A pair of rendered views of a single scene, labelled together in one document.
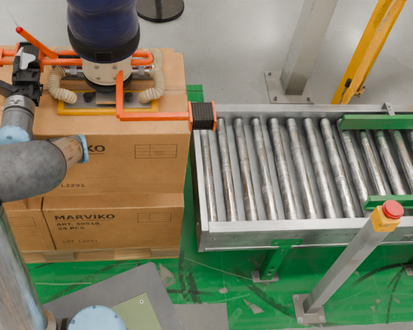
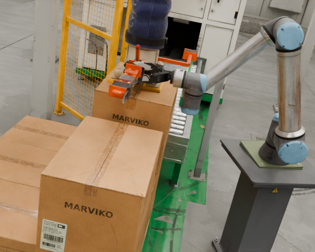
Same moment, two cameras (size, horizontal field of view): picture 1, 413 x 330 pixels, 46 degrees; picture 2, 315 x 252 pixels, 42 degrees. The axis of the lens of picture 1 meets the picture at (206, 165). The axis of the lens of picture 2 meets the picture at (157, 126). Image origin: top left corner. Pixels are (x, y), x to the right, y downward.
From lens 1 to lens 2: 2.60 m
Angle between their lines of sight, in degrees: 61
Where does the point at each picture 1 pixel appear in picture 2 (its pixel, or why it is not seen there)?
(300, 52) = (48, 94)
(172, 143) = not seen: hidden behind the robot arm
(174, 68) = not seen: hidden behind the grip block
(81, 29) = (162, 27)
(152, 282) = (232, 141)
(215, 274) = (168, 199)
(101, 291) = (237, 154)
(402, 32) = (25, 85)
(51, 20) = not seen: outside the picture
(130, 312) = (251, 147)
